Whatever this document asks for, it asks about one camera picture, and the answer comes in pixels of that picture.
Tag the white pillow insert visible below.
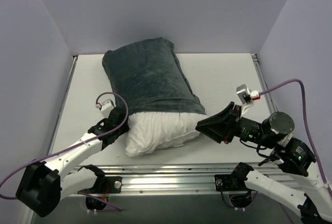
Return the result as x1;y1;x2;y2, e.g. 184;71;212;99
126;112;207;158

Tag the zebra and grey pillowcase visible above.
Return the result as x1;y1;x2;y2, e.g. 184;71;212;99
102;37;205;115

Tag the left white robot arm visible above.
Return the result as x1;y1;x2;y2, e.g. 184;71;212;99
16;107;129;217

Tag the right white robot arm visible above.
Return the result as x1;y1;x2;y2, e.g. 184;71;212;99
196;102;331;223

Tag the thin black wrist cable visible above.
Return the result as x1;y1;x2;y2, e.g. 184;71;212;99
241;141;281;167

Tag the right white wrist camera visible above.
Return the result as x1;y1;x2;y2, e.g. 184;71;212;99
236;84;260;115

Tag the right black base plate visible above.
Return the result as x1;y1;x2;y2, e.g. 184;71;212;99
214;174;249;192

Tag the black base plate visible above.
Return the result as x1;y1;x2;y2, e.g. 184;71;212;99
214;174;249;192
74;175;122;194

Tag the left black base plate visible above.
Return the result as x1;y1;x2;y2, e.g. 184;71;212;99
74;175;122;194

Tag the left side aluminium rail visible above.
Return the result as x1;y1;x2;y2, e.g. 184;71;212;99
59;55;78;121

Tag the aluminium front rail frame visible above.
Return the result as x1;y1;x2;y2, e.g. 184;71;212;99
28;161;311;224

